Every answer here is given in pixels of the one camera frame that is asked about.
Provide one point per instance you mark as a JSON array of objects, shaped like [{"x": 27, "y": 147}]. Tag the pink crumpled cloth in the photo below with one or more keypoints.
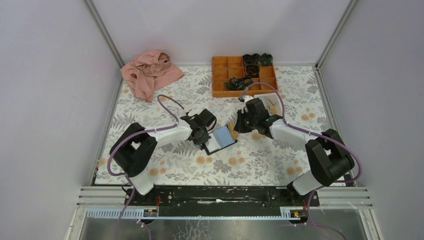
[{"x": 148, "y": 72}]

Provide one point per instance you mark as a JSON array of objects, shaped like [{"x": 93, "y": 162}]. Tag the black blue card holder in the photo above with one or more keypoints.
[{"x": 219, "y": 140}]

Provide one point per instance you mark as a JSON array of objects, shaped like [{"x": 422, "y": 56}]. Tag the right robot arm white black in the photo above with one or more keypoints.
[{"x": 327, "y": 156}]

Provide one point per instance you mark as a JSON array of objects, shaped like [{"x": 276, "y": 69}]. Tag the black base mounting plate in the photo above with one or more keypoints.
[{"x": 220, "y": 197}]

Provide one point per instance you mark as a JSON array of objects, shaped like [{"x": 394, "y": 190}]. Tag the white plastic card tray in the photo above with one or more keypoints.
[{"x": 271, "y": 102}]

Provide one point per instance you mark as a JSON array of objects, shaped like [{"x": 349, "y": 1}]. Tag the orange compartment tray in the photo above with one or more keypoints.
[{"x": 229, "y": 68}]

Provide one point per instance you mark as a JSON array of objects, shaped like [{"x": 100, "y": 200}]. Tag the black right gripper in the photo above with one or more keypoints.
[{"x": 239, "y": 127}]

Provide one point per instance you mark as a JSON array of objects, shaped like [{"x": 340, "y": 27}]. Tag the floral patterned table mat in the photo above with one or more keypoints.
[{"x": 253, "y": 160}]

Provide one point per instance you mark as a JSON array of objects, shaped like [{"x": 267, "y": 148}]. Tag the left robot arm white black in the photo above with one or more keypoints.
[{"x": 134, "y": 149}]

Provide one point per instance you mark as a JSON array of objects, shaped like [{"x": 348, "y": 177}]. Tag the slotted aluminium cable rail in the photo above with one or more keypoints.
[{"x": 147, "y": 213}]

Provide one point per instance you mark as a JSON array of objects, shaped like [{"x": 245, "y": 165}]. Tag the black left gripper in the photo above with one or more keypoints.
[{"x": 203, "y": 140}]

